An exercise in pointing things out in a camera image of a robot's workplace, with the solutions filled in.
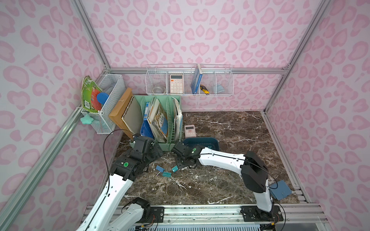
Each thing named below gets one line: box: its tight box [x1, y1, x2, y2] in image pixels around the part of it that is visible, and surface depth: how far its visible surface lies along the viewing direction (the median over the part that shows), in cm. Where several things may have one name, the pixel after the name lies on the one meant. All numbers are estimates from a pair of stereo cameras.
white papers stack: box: [171, 96, 184, 142], surface depth 88 cm
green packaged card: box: [81, 75, 103, 113], surface depth 72 cm
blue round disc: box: [96, 92, 110, 105], surface depth 77 cm
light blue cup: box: [216, 84, 225, 93], surface depth 103 cm
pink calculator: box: [184, 124, 197, 139], surface depth 109 cm
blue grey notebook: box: [269, 179, 292, 201], surface depth 81 cm
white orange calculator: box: [169, 74, 184, 94], surface depth 95 cm
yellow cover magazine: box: [147, 97, 169, 143], surface depth 92 cm
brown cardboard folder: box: [108, 87, 134, 141], surface depth 81 cm
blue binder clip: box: [156, 165, 166, 177], surface depth 90 cm
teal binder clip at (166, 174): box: [162, 171, 172, 178], surface depth 89 cm
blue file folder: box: [140, 102, 155, 139], surface depth 92 cm
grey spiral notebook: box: [121, 95, 144, 136], surface depth 89 cm
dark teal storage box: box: [182, 137, 220, 151], surface depth 102 cm
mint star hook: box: [79, 113, 94, 125], surface depth 64 cm
